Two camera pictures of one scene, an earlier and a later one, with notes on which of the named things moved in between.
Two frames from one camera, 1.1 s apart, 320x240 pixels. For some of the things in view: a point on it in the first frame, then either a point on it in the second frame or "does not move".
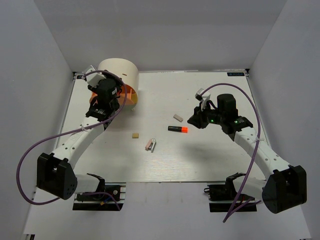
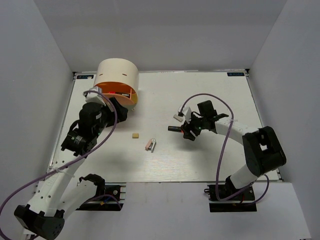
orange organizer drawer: (131, 97) does not move
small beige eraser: (135, 135) does not move
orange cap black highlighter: (183, 129) does not move
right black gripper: (198, 119) → (186, 129)
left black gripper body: (92, 88) → (110, 116)
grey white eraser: (178, 117) does not move
